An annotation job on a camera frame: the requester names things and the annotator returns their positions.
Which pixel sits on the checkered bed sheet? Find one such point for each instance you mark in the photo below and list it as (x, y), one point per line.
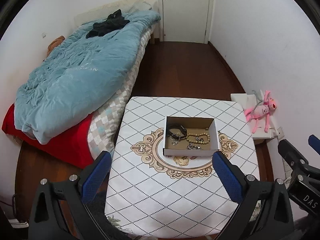
(106, 119)

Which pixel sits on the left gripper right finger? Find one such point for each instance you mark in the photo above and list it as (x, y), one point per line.
(263, 211)

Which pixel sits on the pink panther plush toy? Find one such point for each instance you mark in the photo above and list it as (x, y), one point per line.
(262, 110)

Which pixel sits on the silver charm in box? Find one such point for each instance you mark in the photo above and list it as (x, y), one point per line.
(174, 141)

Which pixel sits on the black clothing on bed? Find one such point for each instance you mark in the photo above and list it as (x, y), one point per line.
(114, 21)

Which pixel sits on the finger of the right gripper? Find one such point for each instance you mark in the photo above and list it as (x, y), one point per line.
(314, 143)
(292, 156)

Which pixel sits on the white cardboard box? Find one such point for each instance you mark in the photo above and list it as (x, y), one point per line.
(196, 130)

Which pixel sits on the white wall socket strip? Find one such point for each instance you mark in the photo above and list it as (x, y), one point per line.
(280, 133)

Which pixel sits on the white door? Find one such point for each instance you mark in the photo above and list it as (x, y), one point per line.
(185, 20)

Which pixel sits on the red blanket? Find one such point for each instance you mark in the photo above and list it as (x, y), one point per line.
(71, 146)

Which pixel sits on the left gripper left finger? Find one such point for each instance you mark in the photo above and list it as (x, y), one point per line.
(59, 209)

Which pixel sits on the light blue duvet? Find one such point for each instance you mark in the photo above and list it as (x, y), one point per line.
(78, 77)

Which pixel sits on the silver chain jewelry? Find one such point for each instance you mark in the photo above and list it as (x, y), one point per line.
(193, 147)

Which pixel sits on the brown plush toy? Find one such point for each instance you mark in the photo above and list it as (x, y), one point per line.
(54, 44)

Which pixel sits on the white side shelf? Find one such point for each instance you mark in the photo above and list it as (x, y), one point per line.
(248, 101)

